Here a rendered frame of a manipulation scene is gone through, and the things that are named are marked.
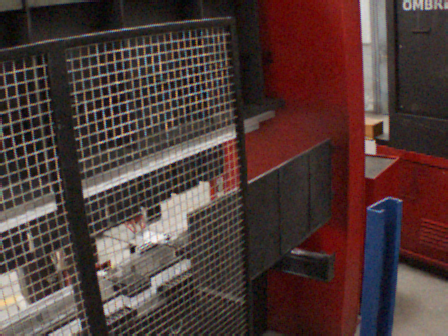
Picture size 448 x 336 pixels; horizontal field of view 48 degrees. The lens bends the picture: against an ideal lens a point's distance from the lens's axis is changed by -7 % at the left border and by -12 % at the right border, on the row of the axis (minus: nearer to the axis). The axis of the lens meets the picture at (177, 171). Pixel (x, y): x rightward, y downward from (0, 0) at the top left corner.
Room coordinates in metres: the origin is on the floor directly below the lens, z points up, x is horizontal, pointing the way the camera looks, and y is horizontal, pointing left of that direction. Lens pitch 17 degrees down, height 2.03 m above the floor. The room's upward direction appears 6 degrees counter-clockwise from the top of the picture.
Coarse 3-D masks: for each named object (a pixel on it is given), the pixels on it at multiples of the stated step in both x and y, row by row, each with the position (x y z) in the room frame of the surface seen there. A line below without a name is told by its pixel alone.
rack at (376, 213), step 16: (368, 208) 0.66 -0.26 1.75; (384, 208) 0.68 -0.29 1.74; (400, 208) 0.67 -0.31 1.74; (368, 224) 0.66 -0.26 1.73; (384, 224) 0.69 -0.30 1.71; (400, 224) 0.67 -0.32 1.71; (368, 240) 0.66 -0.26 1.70; (384, 240) 0.69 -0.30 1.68; (368, 256) 0.65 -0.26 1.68; (384, 256) 0.69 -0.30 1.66; (368, 272) 0.65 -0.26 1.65; (384, 272) 0.69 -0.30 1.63; (368, 288) 0.65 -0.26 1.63; (384, 288) 0.69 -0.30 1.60; (368, 304) 0.65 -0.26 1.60; (384, 304) 0.69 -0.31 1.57; (368, 320) 0.65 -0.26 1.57; (384, 320) 0.68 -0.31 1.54
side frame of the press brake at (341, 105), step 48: (288, 0) 2.79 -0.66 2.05; (336, 0) 2.60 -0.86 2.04; (288, 48) 2.81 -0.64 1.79; (336, 48) 2.61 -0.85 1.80; (288, 96) 2.82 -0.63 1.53; (336, 96) 2.62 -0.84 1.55; (288, 144) 2.83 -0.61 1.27; (336, 144) 2.63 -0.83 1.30; (336, 192) 2.63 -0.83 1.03; (336, 240) 2.63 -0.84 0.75; (288, 288) 2.84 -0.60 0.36; (336, 288) 2.62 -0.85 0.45
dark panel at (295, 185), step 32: (288, 160) 2.29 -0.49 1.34; (320, 160) 2.52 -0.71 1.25; (256, 192) 2.08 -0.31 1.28; (288, 192) 2.28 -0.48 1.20; (320, 192) 2.52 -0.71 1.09; (192, 224) 1.77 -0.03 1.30; (224, 224) 1.92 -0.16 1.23; (256, 224) 2.08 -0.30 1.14; (288, 224) 2.27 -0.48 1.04; (320, 224) 2.51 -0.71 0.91; (256, 256) 2.07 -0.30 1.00; (224, 288) 1.89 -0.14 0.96
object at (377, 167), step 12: (372, 156) 3.37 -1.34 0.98; (384, 156) 3.31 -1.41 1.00; (372, 168) 3.12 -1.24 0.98; (384, 168) 3.10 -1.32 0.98; (396, 168) 3.19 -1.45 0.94; (372, 180) 2.89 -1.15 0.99; (384, 180) 3.02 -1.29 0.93; (396, 180) 3.20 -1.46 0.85; (372, 192) 2.88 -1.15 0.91; (384, 192) 3.02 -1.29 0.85; (396, 192) 3.21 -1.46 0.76; (372, 204) 2.88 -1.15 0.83; (360, 288) 2.92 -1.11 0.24; (360, 300) 2.91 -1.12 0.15; (360, 312) 2.95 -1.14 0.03
